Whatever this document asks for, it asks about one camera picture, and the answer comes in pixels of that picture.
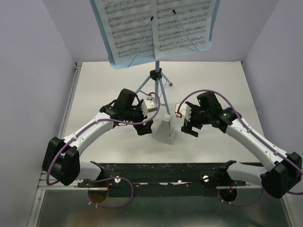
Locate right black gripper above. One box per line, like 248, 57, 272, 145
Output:
180, 103, 211, 137

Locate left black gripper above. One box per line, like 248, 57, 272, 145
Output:
125, 99, 153, 135

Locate grey metronome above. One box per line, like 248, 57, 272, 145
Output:
152, 114, 175, 145

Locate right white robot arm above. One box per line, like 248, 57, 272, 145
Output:
175, 89, 303, 199

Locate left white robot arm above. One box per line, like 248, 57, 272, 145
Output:
42, 88, 159, 187

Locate light blue music stand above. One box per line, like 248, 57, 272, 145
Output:
89, 0, 220, 116

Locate left sheet music page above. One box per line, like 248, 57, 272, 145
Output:
90, 0, 155, 68

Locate sheet music page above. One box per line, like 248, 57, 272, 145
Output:
151, 0, 215, 60
90, 0, 155, 68

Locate right sheet music page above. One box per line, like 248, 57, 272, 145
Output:
151, 0, 215, 60

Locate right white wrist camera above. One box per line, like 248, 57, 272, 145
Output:
175, 103, 192, 122

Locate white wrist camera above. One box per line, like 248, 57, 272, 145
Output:
141, 96, 157, 117
175, 103, 192, 122

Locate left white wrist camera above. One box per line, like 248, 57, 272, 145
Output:
141, 96, 157, 117

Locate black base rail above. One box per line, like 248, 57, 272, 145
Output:
78, 163, 247, 198

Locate aluminium frame rail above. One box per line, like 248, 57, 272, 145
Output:
28, 61, 83, 227

